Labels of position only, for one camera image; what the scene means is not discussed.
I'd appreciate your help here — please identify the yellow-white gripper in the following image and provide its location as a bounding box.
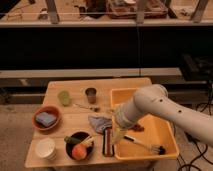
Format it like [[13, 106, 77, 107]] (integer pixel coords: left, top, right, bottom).
[[111, 122, 127, 145]]

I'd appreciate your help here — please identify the red-orange apple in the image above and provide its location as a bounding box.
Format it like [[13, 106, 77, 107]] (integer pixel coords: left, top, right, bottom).
[[72, 144, 87, 160]]

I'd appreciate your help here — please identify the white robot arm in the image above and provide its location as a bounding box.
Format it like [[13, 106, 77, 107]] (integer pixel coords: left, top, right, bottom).
[[112, 84, 213, 147]]

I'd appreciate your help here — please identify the metal cup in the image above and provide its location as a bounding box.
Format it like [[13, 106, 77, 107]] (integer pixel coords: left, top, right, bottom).
[[85, 87, 97, 104]]

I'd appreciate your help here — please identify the green plastic cup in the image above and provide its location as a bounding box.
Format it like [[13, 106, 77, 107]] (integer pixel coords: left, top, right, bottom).
[[58, 91, 70, 106]]

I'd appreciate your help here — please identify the white paper cup stack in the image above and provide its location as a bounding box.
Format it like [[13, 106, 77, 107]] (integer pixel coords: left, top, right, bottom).
[[35, 138, 56, 160]]

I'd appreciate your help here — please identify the red item in tub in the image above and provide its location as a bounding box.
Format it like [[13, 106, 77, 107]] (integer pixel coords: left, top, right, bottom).
[[131, 124, 145, 132]]

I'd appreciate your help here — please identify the grey cloth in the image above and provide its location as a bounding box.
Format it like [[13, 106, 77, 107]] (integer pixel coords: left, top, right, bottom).
[[88, 116, 112, 134]]

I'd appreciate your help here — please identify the yellow corn toy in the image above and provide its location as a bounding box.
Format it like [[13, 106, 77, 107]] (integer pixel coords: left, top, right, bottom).
[[82, 136, 94, 147]]

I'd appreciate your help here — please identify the yellow plastic tub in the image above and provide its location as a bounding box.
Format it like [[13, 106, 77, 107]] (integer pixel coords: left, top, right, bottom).
[[110, 88, 179, 161]]

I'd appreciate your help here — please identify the dark bowl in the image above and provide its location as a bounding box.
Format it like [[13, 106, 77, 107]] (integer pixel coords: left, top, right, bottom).
[[64, 131, 94, 161]]

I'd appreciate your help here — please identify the wooden table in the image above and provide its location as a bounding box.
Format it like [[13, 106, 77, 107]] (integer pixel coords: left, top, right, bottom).
[[25, 78, 151, 168]]

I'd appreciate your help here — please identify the small spoon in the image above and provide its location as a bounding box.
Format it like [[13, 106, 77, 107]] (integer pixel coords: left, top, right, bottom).
[[74, 104, 100, 112]]

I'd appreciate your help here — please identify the green cucumber toy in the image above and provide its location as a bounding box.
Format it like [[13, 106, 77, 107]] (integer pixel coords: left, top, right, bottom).
[[64, 136, 81, 144]]

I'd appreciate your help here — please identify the orange bowl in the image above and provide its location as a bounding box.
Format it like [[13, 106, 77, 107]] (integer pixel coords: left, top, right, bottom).
[[32, 106, 61, 131]]

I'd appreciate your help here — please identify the blue sponge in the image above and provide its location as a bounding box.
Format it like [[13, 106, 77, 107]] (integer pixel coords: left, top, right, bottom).
[[36, 112, 57, 127]]

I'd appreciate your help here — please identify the white-handled dish brush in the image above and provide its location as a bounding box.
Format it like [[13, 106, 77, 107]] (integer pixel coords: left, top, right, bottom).
[[124, 135, 166, 155]]

